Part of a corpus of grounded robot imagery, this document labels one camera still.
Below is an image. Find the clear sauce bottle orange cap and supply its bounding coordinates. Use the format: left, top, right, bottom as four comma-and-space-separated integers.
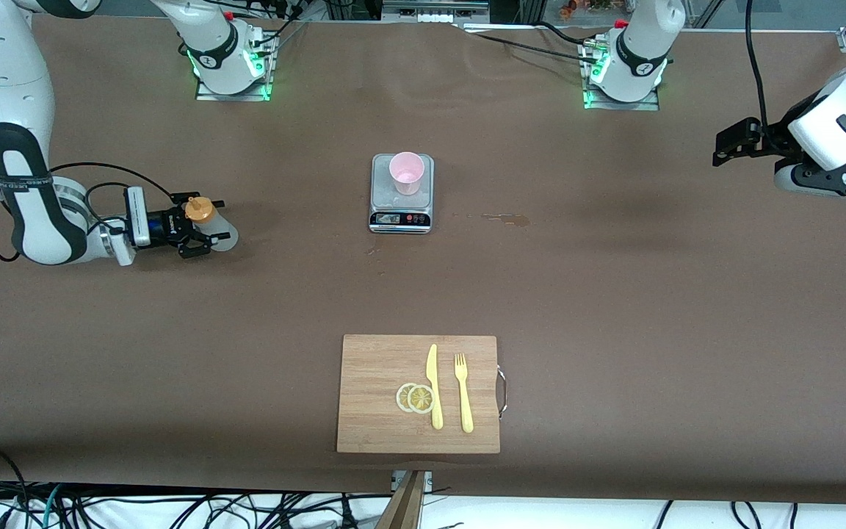
184, 196, 239, 253

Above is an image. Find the brown table cover sheet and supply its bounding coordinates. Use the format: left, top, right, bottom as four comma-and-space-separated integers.
0, 13, 846, 506

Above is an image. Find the black cable across table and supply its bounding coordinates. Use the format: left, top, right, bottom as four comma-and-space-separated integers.
460, 21, 609, 64

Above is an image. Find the wooden post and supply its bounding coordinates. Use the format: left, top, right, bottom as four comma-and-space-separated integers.
375, 470, 427, 529

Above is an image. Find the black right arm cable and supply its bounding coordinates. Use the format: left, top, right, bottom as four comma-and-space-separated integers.
0, 162, 176, 263

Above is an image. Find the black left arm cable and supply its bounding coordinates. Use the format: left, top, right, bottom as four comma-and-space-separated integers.
745, 0, 773, 132

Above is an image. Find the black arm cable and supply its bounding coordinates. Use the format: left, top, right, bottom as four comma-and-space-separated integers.
0, 162, 176, 263
745, 0, 773, 132

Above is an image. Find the yellow plastic fork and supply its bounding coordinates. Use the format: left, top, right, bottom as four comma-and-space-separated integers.
454, 353, 474, 433

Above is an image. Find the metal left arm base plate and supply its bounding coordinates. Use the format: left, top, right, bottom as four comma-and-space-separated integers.
581, 37, 661, 112

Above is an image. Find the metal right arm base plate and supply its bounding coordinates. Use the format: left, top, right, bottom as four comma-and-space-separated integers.
195, 29, 277, 102

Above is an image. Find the teal floor cable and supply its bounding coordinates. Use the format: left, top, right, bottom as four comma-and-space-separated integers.
40, 483, 65, 529

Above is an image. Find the pink plastic cup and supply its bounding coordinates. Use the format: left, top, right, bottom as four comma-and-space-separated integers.
389, 152, 425, 196

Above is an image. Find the silver digital kitchen scale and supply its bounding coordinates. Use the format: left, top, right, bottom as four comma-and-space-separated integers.
369, 153, 435, 235

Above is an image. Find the yellow plastic knife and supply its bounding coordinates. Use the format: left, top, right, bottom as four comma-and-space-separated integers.
426, 344, 444, 431

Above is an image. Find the wooden cutting board metal handle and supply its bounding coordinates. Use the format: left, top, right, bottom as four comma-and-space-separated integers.
336, 334, 508, 454

